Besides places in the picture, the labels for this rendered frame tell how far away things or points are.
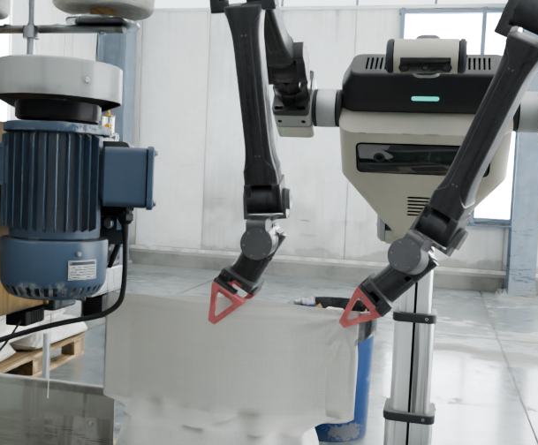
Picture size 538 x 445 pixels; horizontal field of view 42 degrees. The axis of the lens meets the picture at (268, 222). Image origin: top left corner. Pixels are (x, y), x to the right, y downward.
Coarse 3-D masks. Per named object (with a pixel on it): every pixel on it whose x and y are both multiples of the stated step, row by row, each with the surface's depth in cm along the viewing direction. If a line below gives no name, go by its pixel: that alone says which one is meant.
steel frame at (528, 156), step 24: (120, 48) 966; (120, 120) 971; (528, 144) 827; (528, 168) 828; (528, 192) 829; (528, 216) 831; (528, 240) 832; (528, 264) 833; (504, 288) 881; (528, 288) 834
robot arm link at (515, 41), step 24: (504, 24) 106; (504, 48) 107; (528, 48) 104; (504, 72) 107; (528, 72) 106; (504, 96) 108; (480, 120) 111; (504, 120) 110; (480, 144) 112; (456, 168) 116; (480, 168) 114; (456, 192) 117; (432, 216) 121; (456, 216) 118
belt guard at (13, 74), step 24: (0, 72) 95; (24, 72) 93; (48, 72) 93; (72, 72) 94; (96, 72) 96; (120, 72) 101; (0, 96) 104; (24, 96) 108; (48, 96) 107; (72, 96) 105; (96, 96) 96; (120, 96) 102
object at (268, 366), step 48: (144, 336) 135; (192, 336) 130; (240, 336) 128; (288, 336) 128; (336, 336) 128; (144, 384) 135; (192, 384) 130; (240, 384) 128; (288, 384) 129; (336, 384) 129; (144, 432) 129; (192, 432) 127; (240, 432) 126; (288, 432) 126
